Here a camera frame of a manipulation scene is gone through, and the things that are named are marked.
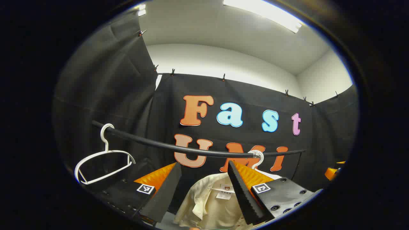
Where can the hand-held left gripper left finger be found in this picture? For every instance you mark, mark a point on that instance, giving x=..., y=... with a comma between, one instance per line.
x=164, y=195

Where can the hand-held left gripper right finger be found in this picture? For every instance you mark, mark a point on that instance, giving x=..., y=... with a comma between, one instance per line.
x=243, y=198

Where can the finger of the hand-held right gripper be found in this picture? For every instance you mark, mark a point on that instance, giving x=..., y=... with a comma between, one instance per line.
x=330, y=173

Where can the cream shirt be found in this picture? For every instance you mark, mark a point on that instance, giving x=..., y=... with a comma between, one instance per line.
x=207, y=207

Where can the white plastic hanger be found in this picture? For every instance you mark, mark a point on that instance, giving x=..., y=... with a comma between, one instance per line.
x=106, y=147
x=261, y=158

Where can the black clothes rack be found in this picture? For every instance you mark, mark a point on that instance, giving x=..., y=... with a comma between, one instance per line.
x=153, y=144

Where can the black backdrop cloth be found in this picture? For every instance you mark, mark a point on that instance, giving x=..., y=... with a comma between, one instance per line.
x=127, y=95

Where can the row of black cloth clips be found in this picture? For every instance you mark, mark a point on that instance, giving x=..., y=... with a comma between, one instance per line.
x=172, y=72

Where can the white ceiling light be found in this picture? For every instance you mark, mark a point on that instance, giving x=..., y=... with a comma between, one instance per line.
x=268, y=12
x=142, y=12

